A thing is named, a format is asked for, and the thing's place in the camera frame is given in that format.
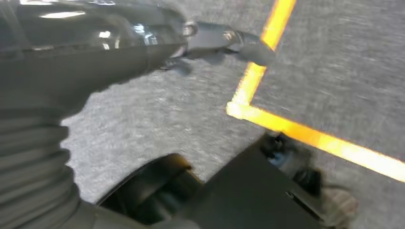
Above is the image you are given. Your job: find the black robot lower body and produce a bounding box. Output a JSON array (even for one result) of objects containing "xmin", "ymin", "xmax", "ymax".
[{"xmin": 96, "ymin": 131, "xmax": 360, "ymax": 229}]

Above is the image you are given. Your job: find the yellow floor tape square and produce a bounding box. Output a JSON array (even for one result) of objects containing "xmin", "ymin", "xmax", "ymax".
[{"xmin": 225, "ymin": 0, "xmax": 405, "ymax": 184}]

